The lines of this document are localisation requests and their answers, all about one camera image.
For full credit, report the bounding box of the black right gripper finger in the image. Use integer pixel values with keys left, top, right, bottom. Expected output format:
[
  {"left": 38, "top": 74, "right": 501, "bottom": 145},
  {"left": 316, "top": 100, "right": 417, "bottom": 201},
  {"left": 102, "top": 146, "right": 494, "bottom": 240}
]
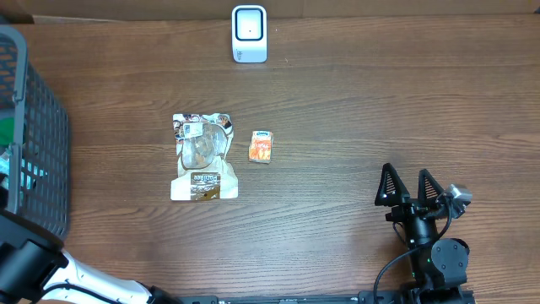
[
  {"left": 418, "top": 169, "right": 444, "bottom": 206},
  {"left": 375, "top": 163, "right": 410, "bottom": 207}
]

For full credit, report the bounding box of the orange tissue packet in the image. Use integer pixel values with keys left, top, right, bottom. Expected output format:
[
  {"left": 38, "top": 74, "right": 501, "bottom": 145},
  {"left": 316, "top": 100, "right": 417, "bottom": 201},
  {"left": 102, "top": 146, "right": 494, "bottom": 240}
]
[{"left": 248, "top": 131, "right": 273, "bottom": 164}]

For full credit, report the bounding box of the beige snack pouch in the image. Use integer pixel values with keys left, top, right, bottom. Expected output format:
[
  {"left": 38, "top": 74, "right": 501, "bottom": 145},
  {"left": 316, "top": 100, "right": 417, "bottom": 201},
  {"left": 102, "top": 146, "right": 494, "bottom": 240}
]
[{"left": 170, "top": 113, "right": 239, "bottom": 201}]

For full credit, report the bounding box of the green lidded jar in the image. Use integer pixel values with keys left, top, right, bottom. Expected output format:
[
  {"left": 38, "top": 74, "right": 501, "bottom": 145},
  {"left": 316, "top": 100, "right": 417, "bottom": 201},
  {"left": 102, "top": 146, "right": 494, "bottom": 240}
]
[{"left": 0, "top": 117, "right": 14, "bottom": 147}]

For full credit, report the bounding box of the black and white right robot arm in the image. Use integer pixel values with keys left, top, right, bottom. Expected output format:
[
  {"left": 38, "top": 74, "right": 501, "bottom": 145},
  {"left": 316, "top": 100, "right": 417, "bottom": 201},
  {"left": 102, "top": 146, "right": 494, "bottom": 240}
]
[{"left": 372, "top": 163, "right": 475, "bottom": 303}]

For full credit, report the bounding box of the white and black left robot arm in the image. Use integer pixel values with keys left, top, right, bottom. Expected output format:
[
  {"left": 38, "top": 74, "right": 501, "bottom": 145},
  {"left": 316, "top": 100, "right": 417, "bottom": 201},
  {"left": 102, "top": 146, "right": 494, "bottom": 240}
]
[{"left": 1, "top": 209, "right": 180, "bottom": 304}]

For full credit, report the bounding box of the white barcode scanner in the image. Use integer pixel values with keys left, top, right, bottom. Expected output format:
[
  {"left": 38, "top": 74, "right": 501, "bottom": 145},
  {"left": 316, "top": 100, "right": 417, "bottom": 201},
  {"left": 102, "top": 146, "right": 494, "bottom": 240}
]
[{"left": 231, "top": 4, "right": 267, "bottom": 63}]

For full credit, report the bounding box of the grey plastic mesh basket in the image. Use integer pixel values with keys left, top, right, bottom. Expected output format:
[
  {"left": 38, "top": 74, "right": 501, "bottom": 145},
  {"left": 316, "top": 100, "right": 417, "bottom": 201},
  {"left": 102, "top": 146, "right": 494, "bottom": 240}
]
[{"left": 1, "top": 25, "right": 71, "bottom": 239}]

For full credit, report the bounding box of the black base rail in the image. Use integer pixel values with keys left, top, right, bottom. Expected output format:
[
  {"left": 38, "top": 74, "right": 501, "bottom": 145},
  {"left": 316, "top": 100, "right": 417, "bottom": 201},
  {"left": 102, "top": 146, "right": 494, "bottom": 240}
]
[{"left": 179, "top": 290, "right": 477, "bottom": 304}]

